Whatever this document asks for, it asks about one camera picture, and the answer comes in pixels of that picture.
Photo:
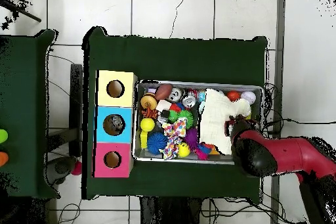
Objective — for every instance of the smooth orange ball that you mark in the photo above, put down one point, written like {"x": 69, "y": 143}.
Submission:
{"x": 233, "y": 95}

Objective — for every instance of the wooden burger toy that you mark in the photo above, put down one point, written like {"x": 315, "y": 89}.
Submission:
{"x": 148, "y": 101}

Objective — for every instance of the wooden box with three holes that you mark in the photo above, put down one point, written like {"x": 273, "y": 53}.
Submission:
{"x": 123, "y": 100}

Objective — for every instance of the shallow clear mesh bin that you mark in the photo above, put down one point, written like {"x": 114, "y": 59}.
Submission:
{"x": 183, "y": 84}

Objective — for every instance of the yellow smiley ball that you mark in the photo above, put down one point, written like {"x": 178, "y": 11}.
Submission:
{"x": 183, "y": 150}

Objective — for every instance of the bright green round object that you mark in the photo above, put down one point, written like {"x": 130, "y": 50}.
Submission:
{"x": 2, "y": 136}

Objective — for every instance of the black rod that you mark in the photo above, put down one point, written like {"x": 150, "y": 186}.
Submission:
{"x": 23, "y": 12}

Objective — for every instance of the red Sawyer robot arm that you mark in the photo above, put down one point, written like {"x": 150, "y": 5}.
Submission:
{"x": 288, "y": 153}

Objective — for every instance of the grey rounded object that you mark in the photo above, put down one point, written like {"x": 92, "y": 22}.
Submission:
{"x": 60, "y": 167}

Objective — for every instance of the black upright panel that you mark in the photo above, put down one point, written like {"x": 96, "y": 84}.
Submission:
{"x": 76, "y": 98}

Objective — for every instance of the small blue spiky ball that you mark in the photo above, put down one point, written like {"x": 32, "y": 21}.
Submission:
{"x": 157, "y": 142}

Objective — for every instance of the dark green table cloth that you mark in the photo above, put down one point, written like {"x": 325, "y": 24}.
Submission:
{"x": 170, "y": 58}
{"x": 21, "y": 90}

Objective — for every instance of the red ball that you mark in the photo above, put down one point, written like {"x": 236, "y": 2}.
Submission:
{"x": 77, "y": 168}

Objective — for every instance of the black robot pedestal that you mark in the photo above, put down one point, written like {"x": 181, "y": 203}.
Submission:
{"x": 168, "y": 210}

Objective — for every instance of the small green spiky ball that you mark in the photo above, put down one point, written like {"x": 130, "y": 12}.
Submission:
{"x": 183, "y": 117}

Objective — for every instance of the brown toy football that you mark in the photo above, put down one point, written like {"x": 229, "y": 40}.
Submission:
{"x": 163, "y": 91}

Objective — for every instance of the cream knitted cloth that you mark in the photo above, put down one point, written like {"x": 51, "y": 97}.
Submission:
{"x": 215, "y": 119}

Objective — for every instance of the white baseball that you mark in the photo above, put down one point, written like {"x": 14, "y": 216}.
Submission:
{"x": 249, "y": 97}

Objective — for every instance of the orange round object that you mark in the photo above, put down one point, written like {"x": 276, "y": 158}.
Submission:
{"x": 3, "y": 158}

